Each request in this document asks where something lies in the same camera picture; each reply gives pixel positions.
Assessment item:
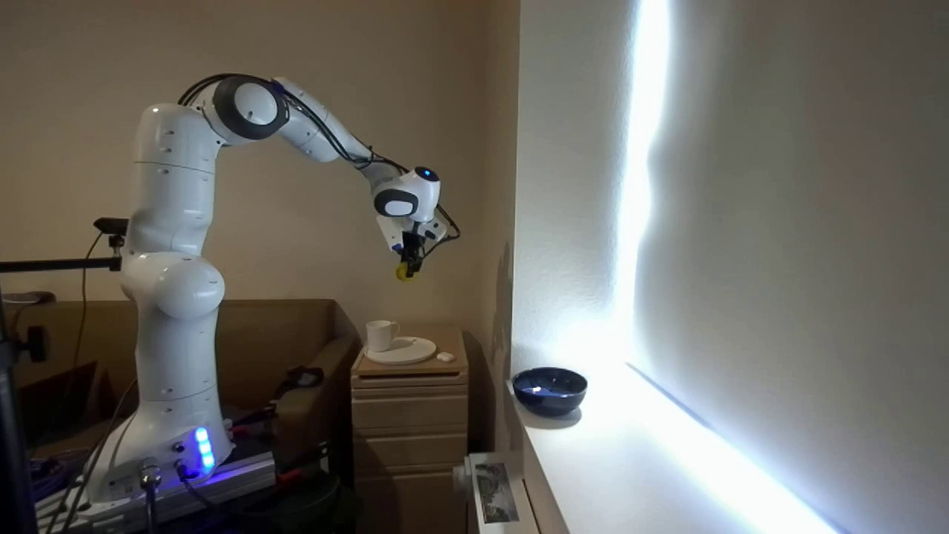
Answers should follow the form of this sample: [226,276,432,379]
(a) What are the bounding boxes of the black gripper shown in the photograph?
[391,216,448,280]

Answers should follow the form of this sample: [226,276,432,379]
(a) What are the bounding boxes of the robot base with blue lights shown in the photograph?
[33,422,281,534]

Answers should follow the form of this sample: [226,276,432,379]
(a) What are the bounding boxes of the white round plate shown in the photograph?
[358,333,443,369]

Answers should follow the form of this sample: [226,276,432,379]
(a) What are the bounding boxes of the light wooden drawer cabinet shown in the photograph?
[348,331,474,534]

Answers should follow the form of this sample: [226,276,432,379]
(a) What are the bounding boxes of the dark blue ceramic bowl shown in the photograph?
[511,365,589,418]

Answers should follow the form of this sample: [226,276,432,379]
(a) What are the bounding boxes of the white cup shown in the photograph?
[361,317,400,357]

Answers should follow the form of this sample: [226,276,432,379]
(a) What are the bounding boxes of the large brown cardboard box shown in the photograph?
[14,298,364,470]

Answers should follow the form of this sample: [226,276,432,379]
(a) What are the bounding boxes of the white roller blind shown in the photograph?
[612,0,949,534]

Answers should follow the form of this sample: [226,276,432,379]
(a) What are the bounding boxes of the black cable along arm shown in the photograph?
[176,72,408,172]

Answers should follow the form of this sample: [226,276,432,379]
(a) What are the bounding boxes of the small black mounted camera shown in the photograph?
[91,215,134,252]

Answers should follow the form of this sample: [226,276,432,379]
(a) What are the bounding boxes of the black horizontal camera pole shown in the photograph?
[0,252,124,276]

